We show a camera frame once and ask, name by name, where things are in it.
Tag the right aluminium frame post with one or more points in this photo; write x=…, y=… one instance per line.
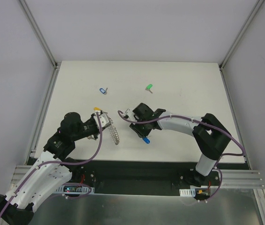
x=248, y=21

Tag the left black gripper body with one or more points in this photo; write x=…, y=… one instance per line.
x=94, y=126

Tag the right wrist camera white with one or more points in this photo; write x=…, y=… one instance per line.
x=129, y=114

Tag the key with green tag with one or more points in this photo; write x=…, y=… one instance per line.
x=148, y=88

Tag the left aluminium frame post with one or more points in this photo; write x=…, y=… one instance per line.
x=34, y=25

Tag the aluminium frame post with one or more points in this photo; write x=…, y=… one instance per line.
x=248, y=21
x=34, y=25

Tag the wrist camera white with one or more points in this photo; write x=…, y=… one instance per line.
x=101, y=119
x=129, y=114

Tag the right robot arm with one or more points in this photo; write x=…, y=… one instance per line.
x=209, y=133

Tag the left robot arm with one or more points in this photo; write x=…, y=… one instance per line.
x=52, y=169

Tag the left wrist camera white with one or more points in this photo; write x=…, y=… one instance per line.
x=101, y=119

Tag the metal disc keyring holder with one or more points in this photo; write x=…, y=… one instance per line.
x=114, y=134

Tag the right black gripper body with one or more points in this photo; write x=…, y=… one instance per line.
x=137, y=126

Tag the key with blue outlined tag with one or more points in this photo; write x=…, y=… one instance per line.
x=103, y=91

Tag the key with solid blue tag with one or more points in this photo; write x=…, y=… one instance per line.
x=146, y=139

